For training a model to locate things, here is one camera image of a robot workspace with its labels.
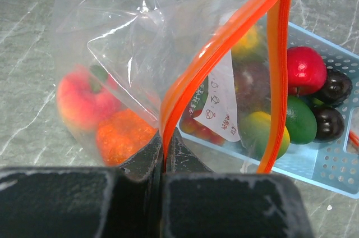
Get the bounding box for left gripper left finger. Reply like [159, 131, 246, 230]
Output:
[1, 135, 163, 237]

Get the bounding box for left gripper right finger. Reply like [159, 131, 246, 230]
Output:
[161, 134, 314, 237]

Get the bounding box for pink yellow peach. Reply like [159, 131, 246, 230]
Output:
[57, 65, 122, 132]

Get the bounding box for clear orange zip bag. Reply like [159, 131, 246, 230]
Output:
[51, 0, 291, 173]

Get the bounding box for red apple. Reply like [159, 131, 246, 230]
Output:
[287, 46, 327, 96]

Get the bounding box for orange green mango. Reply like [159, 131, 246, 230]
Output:
[231, 25, 266, 63]

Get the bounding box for spare clear plastic bag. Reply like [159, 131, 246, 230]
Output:
[348, 130, 359, 148]

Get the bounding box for cherry cluster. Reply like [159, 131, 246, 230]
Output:
[179, 109, 225, 146]

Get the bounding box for yellow green mango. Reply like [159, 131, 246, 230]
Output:
[240, 111, 291, 160]

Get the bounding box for green lime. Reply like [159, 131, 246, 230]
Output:
[286, 95, 317, 145]

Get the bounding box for dark purple mangosteen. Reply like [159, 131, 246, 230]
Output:
[233, 61, 270, 113]

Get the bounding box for light blue plastic basket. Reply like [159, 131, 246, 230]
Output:
[178, 19, 358, 198]

